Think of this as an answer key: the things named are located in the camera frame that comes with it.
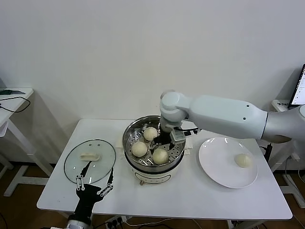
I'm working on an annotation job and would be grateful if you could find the round glass pot lid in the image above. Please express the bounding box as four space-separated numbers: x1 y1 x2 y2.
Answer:
64 139 117 184

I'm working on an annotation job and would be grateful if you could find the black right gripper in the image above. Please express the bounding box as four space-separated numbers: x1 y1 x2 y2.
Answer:
148 125 176 151

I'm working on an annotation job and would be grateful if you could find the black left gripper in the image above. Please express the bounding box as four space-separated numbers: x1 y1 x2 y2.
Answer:
73 161 114 217

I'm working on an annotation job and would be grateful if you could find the green flat item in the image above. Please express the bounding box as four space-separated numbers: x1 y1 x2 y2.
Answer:
0 88 26 95

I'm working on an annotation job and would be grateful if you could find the white steamed baozi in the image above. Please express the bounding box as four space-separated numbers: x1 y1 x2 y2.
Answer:
143 127 159 141
152 148 169 165
131 141 148 157
234 154 253 168

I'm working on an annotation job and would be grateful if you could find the open laptop computer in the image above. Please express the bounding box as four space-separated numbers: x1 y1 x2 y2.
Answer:
288 63 305 107

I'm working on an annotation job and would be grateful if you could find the white electric cooker base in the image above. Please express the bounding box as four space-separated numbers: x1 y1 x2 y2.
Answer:
118 133 193 187

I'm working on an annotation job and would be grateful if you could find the black cable on desk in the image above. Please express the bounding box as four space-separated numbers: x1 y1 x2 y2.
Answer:
0 96 31 113

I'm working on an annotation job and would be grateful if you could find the white power strip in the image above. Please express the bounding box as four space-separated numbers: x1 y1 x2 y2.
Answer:
104 216 127 227

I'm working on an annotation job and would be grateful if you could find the white desk with cable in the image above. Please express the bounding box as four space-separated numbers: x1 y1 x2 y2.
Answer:
0 87 54 198

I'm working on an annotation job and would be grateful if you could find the black power adapter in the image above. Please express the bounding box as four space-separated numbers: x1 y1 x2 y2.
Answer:
264 143 274 160

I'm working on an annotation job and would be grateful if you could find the white round plate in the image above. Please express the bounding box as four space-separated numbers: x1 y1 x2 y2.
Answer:
199 137 259 189

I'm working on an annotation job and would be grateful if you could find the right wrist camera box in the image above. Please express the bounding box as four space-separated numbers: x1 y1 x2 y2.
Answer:
170 128 200 144

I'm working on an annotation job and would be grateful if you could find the stainless steel steamer basket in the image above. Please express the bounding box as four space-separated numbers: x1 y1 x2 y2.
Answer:
116 115 193 167

